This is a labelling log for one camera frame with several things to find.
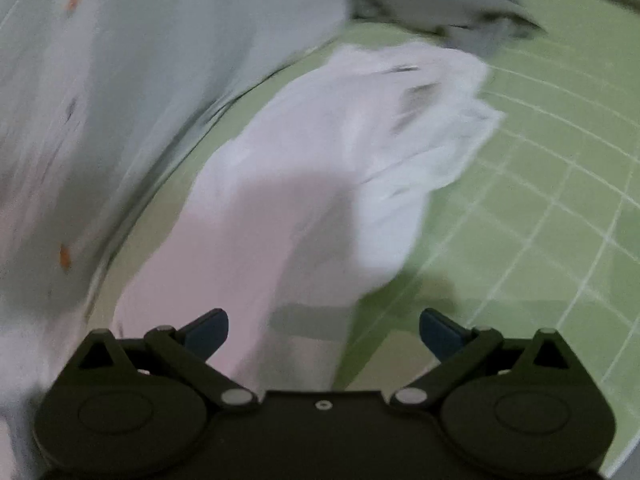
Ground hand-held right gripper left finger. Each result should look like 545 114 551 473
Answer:
75 308 259 412

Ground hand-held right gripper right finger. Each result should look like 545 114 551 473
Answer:
390 308 577 412

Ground white garment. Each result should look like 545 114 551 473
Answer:
112 42 507 397

